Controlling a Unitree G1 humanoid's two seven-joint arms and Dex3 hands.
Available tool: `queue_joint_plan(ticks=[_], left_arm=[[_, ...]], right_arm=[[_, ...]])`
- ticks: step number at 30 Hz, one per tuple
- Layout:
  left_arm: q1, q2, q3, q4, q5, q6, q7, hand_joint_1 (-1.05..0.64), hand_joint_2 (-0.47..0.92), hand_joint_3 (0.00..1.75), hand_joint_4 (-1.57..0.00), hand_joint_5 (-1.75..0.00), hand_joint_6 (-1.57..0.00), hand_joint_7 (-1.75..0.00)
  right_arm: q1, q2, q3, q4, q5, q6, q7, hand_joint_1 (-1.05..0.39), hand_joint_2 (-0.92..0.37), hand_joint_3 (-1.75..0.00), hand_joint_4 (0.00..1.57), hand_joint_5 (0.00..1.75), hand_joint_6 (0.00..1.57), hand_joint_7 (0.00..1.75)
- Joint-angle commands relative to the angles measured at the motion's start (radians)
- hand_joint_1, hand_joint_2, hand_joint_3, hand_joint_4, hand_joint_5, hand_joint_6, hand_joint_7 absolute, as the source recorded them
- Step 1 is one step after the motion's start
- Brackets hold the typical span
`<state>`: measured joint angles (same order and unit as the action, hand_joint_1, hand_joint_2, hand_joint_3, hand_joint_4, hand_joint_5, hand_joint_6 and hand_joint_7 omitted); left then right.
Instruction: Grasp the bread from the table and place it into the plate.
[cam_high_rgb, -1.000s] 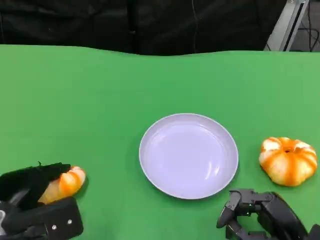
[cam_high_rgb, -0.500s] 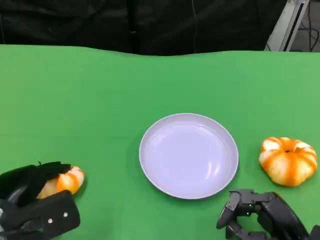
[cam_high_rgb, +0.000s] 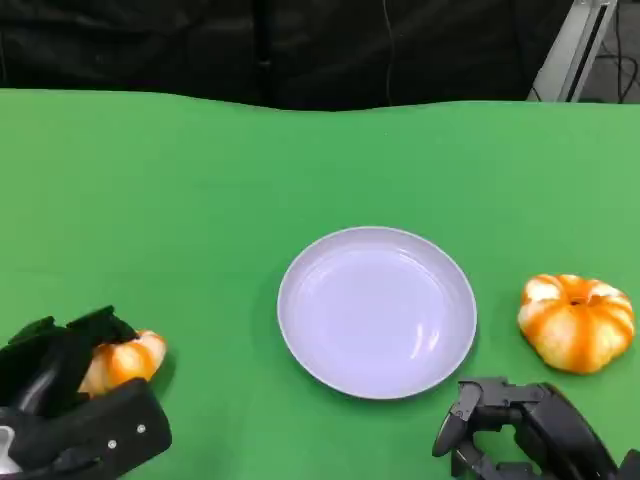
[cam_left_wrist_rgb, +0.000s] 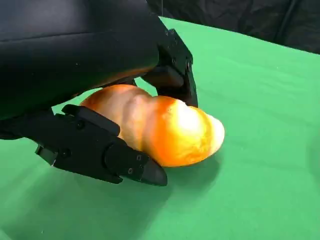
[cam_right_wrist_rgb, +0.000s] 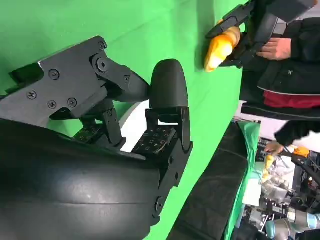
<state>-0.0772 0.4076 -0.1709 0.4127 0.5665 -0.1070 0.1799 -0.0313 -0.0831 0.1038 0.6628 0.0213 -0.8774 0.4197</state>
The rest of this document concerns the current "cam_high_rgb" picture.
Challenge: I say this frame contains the orange white toy bread roll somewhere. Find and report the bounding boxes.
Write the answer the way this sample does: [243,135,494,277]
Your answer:
[77,329,168,399]
[517,273,636,375]

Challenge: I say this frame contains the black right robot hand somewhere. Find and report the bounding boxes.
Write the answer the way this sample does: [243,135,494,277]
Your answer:
[432,377,621,480]

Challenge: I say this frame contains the green table cloth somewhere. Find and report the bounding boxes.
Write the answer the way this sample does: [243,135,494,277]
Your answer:
[0,88,640,480]

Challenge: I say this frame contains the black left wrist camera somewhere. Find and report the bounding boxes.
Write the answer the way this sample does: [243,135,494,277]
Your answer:
[0,377,173,475]

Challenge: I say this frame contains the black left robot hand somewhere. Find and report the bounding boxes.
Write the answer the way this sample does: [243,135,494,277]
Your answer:
[0,305,140,417]

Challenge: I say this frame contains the black backdrop curtain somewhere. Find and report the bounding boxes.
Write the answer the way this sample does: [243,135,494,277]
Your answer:
[0,0,576,112]

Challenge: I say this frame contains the lilac plate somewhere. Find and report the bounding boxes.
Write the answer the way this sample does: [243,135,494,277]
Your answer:
[276,225,478,400]

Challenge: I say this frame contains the aluminium frame profile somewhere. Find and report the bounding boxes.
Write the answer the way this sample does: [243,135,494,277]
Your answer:
[527,0,621,103]

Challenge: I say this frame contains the black floor cable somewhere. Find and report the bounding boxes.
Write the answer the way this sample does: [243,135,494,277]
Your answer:
[594,29,640,104]

